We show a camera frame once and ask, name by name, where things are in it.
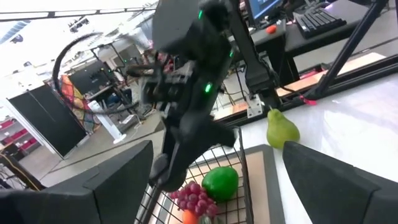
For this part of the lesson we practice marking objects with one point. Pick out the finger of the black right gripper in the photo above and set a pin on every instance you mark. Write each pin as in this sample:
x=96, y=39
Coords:
x=158, y=168
x=175, y=179

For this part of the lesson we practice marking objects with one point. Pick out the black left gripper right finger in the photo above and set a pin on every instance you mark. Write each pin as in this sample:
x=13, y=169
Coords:
x=342, y=199

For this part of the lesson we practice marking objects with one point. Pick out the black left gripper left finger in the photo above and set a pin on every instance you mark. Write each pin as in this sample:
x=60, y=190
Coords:
x=77, y=202

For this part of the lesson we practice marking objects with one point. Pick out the red grape bunch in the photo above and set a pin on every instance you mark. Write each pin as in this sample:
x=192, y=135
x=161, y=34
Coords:
x=196, y=199

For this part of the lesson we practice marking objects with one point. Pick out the orange fruit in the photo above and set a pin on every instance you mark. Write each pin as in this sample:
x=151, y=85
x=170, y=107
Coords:
x=189, y=217

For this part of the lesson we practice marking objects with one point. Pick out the green lime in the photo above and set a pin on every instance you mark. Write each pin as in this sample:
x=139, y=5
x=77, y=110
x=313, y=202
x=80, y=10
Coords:
x=220, y=183

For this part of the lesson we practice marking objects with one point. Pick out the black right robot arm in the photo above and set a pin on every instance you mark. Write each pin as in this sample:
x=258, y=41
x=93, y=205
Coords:
x=192, y=37

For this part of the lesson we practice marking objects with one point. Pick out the large black partition panel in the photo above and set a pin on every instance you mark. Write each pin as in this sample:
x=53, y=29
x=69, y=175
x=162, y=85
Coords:
x=46, y=121

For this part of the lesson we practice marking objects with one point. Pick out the green pear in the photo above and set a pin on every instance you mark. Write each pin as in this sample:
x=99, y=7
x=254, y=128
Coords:
x=281, y=130

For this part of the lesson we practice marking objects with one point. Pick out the colourful patterned cloth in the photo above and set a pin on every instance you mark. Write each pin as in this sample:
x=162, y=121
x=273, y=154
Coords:
x=77, y=102

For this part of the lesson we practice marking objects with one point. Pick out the red tag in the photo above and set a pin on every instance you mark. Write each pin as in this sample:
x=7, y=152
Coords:
x=308, y=101

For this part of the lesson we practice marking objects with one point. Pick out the light wooden board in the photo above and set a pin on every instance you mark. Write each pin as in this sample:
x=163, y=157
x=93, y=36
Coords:
x=311, y=82

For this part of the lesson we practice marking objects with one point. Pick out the red emergency stop button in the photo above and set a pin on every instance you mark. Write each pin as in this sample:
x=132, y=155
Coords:
x=271, y=29

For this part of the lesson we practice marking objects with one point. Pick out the black desk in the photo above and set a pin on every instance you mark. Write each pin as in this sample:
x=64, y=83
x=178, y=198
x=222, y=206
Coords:
x=298, y=46

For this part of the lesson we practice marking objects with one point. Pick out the computer monitor blue screen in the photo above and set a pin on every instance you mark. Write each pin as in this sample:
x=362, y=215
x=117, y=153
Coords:
x=264, y=7

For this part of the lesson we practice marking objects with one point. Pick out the black keyboard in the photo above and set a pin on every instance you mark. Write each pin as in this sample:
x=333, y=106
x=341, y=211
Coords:
x=320, y=20

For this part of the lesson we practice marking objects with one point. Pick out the white post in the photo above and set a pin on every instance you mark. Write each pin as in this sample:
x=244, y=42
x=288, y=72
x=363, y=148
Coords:
x=107, y=124

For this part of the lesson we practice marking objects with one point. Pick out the silver metal bracket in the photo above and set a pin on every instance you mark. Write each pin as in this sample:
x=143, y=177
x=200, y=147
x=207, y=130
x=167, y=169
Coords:
x=255, y=107

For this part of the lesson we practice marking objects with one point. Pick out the black frame post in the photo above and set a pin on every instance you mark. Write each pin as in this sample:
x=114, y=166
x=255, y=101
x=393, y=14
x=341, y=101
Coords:
x=248, y=62

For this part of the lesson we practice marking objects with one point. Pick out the black table edge rail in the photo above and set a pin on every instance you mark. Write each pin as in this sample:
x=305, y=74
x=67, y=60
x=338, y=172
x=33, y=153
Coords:
x=357, y=73

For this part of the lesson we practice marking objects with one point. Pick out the black diagonal frame strut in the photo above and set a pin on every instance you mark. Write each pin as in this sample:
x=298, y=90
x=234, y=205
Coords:
x=348, y=49

